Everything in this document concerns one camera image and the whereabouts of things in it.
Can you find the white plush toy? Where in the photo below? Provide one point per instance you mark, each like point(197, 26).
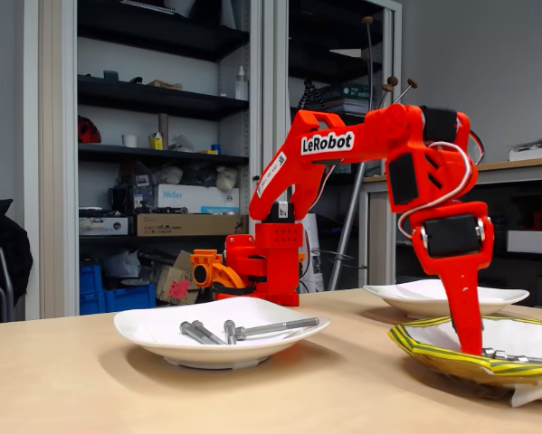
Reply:
point(226, 178)

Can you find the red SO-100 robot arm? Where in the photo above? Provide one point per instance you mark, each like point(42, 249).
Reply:
point(370, 135)

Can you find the long brown cardboard box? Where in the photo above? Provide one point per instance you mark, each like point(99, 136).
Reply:
point(184, 225)

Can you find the grey metal shelf cabinet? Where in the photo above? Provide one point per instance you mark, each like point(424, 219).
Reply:
point(53, 181)
point(275, 45)

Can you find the low blue plastic crate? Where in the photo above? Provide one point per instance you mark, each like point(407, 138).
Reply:
point(130, 298)

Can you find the white plastic bottle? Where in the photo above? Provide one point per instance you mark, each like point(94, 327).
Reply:
point(241, 86)

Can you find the tall blue plastic crate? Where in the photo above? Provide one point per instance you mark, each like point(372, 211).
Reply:
point(91, 289)

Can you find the white cup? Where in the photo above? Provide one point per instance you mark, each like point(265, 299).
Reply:
point(130, 141)

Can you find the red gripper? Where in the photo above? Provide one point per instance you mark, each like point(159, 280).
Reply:
point(451, 236)

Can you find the yellow green striped plate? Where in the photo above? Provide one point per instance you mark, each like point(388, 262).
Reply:
point(433, 355)

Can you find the white storage box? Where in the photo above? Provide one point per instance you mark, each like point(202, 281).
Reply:
point(533, 242)

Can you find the white Weller box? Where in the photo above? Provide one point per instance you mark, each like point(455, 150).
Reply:
point(198, 196)

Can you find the white square ceramic plate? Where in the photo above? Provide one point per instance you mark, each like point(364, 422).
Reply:
point(198, 357)
point(402, 303)

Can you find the small wooden piece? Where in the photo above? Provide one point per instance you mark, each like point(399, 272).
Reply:
point(164, 85)

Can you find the dark green cup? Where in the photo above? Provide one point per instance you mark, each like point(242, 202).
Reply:
point(110, 75)

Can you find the metal coat stand brown knobs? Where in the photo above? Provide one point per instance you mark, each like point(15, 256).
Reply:
point(343, 239)

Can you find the red black helmet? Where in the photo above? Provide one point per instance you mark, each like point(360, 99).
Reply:
point(89, 131)

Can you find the orange 3D printed part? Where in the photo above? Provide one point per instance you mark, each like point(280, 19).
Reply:
point(216, 267)

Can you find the cardboard box pink sticker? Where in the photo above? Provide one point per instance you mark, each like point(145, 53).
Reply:
point(171, 276)

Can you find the grey sideboard wooden top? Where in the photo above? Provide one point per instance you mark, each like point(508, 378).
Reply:
point(381, 239)

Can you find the black flexible tripod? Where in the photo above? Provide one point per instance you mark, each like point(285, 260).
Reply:
point(307, 95)

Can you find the black jacket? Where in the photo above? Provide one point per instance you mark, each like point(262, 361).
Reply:
point(3, 244)

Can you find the small yellow carton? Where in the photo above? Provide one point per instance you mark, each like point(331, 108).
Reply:
point(155, 142)

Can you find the clear plastic bag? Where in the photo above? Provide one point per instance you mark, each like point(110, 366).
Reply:
point(121, 264)

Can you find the small blue container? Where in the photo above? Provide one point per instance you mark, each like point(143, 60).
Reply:
point(215, 149)

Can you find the cardboard tube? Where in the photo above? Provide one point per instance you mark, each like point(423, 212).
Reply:
point(163, 124)

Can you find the flat white printed box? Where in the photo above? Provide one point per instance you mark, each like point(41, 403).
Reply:
point(103, 226)

